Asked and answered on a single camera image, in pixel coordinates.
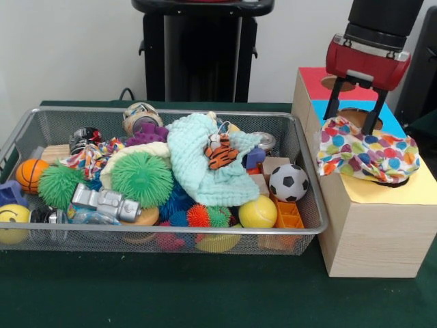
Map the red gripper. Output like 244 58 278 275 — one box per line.
323 33 412 136

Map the large polka dot cloth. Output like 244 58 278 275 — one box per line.
315 115 421 185

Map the wooden box with three holes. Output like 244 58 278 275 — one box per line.
291 66 437 278

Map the silver mesh bin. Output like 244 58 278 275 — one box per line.
0 106 329 256

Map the dark green tablecloth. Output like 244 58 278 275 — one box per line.
407 112 437 137
0 99 437 328

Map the black stand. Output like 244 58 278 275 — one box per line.
394 5 437 128

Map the black and white soccer ball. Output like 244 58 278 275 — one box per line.
268 163 310 203

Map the small tiger plush toy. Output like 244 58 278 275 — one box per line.
203 133 240 171

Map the yellow tennis ball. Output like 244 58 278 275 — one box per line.
238 194 279 229

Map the mint green cloth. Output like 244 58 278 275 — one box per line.
165 112 262 208

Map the large green spiky ball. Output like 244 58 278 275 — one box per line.
111 151 175 209

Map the silver robot toy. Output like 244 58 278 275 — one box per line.
71 183 143 225

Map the colourful patterned cloth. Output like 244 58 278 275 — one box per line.
58 138 126 181

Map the black and red can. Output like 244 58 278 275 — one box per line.
69 126 103 154

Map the small wooden block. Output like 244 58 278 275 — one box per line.
40 144 71 165

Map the small green spiky ball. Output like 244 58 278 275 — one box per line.
37 163 86 210

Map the orange basketball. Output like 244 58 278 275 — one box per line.
15 159 51 195

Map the yellow smiley ball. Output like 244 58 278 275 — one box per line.
0 204 31 245

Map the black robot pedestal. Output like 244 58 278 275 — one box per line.
131 0 276 103

